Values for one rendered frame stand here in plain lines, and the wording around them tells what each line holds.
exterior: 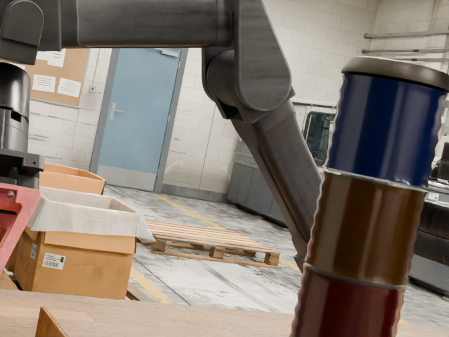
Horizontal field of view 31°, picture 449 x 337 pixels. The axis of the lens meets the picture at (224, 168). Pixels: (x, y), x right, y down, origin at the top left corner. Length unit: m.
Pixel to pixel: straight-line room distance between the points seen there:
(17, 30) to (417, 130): 0.51
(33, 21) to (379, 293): 0.52
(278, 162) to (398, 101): 0.61
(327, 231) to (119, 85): 11.32
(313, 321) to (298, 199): 0.62
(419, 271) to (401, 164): 7.69
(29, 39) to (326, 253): 0.50
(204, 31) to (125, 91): 10.79
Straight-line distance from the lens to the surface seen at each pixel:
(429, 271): 7.85
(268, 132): 0.86
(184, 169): 12.00
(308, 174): 0.90
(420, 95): 0.28
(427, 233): 0.54
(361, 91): 0.28
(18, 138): 0.74
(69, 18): 0.77
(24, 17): 0.74
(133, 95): 11.65
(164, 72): 11.77
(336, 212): 0.28
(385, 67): 0.28
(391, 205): 0.28
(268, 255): 7.27
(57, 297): 1.09
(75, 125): 11.50
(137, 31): 0.80
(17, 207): 0.71
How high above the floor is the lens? 1.16
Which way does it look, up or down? 3 degrees down
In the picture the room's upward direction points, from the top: 11 degrees clockwise
